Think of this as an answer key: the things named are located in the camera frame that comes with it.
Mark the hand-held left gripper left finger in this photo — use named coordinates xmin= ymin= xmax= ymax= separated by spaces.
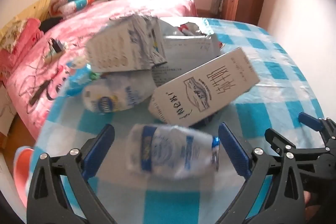
xmin=26 ymin=124 xmax=117 ymax=224

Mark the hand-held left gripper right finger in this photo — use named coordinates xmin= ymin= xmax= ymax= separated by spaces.
xmin=218 ymin=122 xmax=306 ymax=224

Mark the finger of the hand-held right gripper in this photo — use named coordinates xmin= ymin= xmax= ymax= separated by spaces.
xmin=265 ymin=128 xmax=328 ymax=161
xmin=299 ymin=112 xmax=336 ymax=153

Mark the white blue milk pouch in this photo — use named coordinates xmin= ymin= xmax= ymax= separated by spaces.
xmin=125 ymin=124 xmax=220 ymax=180
xmin=81 ymin=74 xmax=156 ymax=116

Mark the white milk carton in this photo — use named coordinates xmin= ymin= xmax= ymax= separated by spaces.
xmin=148 ymin=47 xmax=261 ymax=128

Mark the pink plastic bin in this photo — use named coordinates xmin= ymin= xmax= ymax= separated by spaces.
xmin=14 ymin=147 xmax=35 ymax=208

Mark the grey printed mailer bag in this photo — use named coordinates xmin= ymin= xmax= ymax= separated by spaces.
xmin=152 ymin=21 xmax=222 ymax=88

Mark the person's right hand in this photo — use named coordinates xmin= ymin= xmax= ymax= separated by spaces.
xmin=304 ymin=190 xmax=320 ymax=224

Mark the blue white checkered tablecloth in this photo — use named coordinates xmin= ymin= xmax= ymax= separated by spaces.
xmin=34 ymin=17 xmax=328 ymax=224

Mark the light blue snack packet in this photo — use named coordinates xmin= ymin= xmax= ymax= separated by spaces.
xmin=65 ymin=61 xmax=101 ymax=96

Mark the black phone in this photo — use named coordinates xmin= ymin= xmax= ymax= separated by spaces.
xmin=28 ymin=79 xmax=51 ymax=106

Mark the crushed grey cardboard box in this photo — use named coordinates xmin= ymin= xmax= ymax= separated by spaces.
xmin=86 ymin=13 xmax=168 ymax=74

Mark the white power strip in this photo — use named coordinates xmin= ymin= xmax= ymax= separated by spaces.
xmin=43 ymin=43 xmax=68 ymax=63

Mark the black charger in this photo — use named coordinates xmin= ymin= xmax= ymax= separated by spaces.
xmin=48 ymin=38 xmax=66 ymax=53

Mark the pink bed blanket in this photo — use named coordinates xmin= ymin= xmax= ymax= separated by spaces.
xmin=5 ymin=0 xmax=198 ymax=141

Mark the folded pink quilt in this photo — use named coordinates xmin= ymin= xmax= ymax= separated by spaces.
xmin=0 ymin=18 xmax=45 ymax=83

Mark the black cloth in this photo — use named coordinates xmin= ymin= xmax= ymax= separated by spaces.
xmin=39 ymin=17 xmax=64 ymax=31

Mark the floral pillow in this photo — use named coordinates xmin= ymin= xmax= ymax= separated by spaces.
xmin=0 ymin=20 xmax=25 ymax=52

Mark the black cable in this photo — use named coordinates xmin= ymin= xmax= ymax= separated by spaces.
xmin=15 ymin=55 xmax=69 ymax=115

